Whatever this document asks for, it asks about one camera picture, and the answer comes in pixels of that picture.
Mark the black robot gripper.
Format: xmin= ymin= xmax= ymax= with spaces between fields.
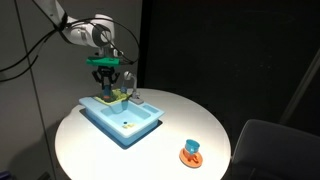
xmin=92 ymin=66 xmax=120 ymax=84

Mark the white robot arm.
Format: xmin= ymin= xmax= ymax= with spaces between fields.
xmin=32 ymin=0 xmax=121 ymax=84

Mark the yellow-green plate rack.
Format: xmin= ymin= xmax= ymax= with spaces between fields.
xmin=94 ymin=89 xmax=130 ymax=105

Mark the grey toy faucet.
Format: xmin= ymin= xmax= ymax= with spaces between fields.
xmin=124 ymin=71 xmax=144 ymax=105

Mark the light blue toy sink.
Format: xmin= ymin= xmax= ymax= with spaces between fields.
xmin=79 ymin=97 xmax=164 ymax=146

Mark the blue toy mug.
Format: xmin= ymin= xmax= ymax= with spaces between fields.
xmin=184 ymin=139 xmax=200 ymax=156

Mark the orange toy saucer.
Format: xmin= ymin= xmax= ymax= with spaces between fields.
xmin=179 ymin=148 xmax=203 ymax=168

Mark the grey chair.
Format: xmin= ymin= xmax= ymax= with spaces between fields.
xmin=222 ymin=119 xmax=320 ymax=180

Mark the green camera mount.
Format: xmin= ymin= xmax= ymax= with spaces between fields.
xmin=86 ymin=57 xmax=120 ymax=67

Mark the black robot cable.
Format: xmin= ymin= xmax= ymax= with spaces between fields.
xmin=0 ymin=0 xmax=140 ymax=84

